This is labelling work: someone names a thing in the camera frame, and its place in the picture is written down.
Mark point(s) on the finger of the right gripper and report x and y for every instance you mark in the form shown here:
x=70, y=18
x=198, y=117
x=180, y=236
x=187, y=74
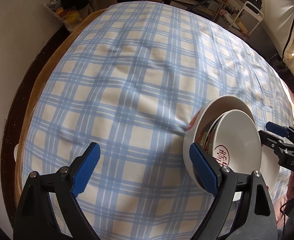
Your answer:
x=270, y=140
x=281, y=131

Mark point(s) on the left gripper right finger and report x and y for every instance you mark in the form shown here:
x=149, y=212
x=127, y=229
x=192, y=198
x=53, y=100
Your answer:
x=254, y=219

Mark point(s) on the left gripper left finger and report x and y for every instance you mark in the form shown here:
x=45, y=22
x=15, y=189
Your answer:
x=35, y=217

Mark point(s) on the cherry plate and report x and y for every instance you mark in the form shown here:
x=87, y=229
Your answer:
x=264, y=160

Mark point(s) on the red patterned bowl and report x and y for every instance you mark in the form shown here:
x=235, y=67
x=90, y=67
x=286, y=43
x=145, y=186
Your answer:
x=234, y=142
x=204, y=136

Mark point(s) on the plain white bowl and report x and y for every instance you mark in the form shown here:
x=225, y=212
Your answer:
x=197, y=129

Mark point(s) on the white folded mattress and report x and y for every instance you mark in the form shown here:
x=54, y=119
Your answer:
x=279, y=25

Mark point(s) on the white rolling cart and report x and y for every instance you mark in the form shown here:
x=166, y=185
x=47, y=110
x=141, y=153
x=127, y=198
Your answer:
x=244, y=21

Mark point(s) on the blue white plaid tablecloth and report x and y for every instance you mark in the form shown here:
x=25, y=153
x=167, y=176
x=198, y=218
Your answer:
x=132, y=81

